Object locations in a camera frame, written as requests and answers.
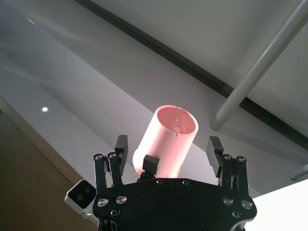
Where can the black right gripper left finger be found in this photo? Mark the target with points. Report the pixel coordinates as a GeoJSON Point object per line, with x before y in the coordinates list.
{"type": "Point", "coordinates": [108, 170]}

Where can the thin grey horizontal rail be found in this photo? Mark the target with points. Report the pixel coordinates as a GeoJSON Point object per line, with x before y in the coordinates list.
{"type": "Point", "coordinates": [300, 172]}

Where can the thick grey horizontal rail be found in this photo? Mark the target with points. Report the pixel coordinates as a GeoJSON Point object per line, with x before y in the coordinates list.
{"type": "Point", "coordinates": [252, 72]}

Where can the pink plastic cup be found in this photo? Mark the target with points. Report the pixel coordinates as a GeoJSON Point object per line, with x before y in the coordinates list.
{"type": "Point", "coordinates": [166, 144]}

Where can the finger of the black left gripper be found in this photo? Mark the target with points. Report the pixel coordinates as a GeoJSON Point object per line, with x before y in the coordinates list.
{"type": "Point", "coordinates": [150, 166]}

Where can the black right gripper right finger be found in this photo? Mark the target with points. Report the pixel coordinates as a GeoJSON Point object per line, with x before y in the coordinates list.
{"type": "Point", "coordinates": [231, 173]}

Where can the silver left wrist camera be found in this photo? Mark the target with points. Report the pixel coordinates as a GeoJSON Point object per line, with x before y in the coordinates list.
{"type": "Point", "coordinates": [77, 195]}

